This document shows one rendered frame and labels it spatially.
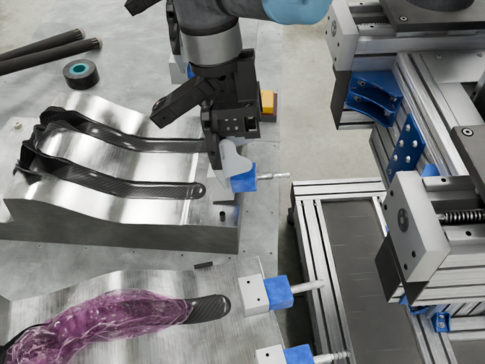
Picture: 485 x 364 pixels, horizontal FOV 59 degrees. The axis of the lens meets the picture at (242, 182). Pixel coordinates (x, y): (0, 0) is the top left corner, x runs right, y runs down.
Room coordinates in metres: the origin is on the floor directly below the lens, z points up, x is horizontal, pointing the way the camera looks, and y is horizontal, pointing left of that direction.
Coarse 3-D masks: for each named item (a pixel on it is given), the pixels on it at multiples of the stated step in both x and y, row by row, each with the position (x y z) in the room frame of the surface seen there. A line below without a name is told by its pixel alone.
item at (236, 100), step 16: (192, 64) 0.46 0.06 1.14; (224, 64) 0.45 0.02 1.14; (240, 64) 0.46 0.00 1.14; (208, 80) 0.46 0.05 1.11; (224, 80) 0.46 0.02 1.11; (240, 80) 0.46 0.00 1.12; (256, 80) 0.47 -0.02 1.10; (224, 96) 0.46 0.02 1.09; (240, 96) 0.46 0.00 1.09; (256, 96) 0.45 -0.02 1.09; (208, 112) 0.44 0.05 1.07; (224, 112) 0.44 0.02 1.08; (240, 112) 0.44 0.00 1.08; (256, 112) 0.44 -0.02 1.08; (224, 128) 0.45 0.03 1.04; (240, 128) 0.44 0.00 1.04
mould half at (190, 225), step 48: (96, 96) 0.66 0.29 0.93; (0, 144) 0.59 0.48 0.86; (48, 144) 0.52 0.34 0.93; (96, 144) 0.54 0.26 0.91; (0, 192) 0.47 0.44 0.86; (48, 192) 0.42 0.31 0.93; (96, 192) 0.44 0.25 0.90; (48, 240) 0.40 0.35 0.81; (96, 240) 0.39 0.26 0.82; (144, 240) 0.39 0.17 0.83; (192, 240) 0.38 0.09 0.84
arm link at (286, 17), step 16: (224, 0) 0.44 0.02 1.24; (240, 0) 0.42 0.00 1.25; (256, 0) 0.41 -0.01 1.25; (272, 0) 0.40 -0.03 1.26; (288, 0) 0.40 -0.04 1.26; (304, 0) 0.39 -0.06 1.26; (320, 0) 0.41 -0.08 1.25; (240, 16) 0.44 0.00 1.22; (256, 16) 0.42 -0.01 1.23; (272, 16) 0.41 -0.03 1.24; (288, 16) 0.40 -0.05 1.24; (304, 16) 0.39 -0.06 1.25; (320, 16) 0.41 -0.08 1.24
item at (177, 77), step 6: (174, 60) 0.73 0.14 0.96; (174, 66) 0.72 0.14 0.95; (186, 66) 0.72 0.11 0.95; (174, 72) 0.72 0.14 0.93; (180, 72) 0.72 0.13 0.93; (186, 72) 0.72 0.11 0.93; (192, 72) 0.72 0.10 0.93; (174, 78) 0.72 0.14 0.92; (180, 78) 0.72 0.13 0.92; (186, 78) 0.72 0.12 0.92
